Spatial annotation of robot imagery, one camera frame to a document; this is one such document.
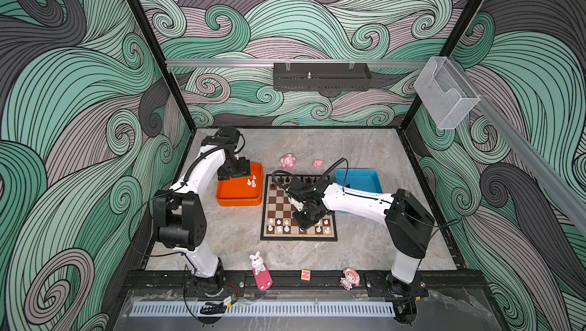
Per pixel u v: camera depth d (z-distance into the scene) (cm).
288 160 103
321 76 95
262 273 74
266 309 70
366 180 101
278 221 85
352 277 72
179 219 45
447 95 80
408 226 46
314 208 60
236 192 94
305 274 74
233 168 75
